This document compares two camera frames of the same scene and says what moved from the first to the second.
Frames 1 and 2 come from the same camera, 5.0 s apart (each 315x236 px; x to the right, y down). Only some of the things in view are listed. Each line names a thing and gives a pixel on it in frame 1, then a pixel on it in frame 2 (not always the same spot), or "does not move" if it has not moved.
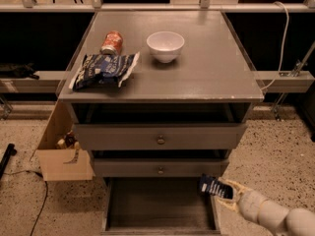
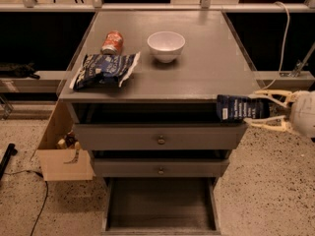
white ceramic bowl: x=165 y=46 does not move
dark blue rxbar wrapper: x=214 y=186 -> x=238 y=108
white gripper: x=250 y=205 -> x=304 y=113
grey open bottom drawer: x=157 y=206 does not move
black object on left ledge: x=12 y=70 does not move
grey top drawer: x=159 y=136 does not move
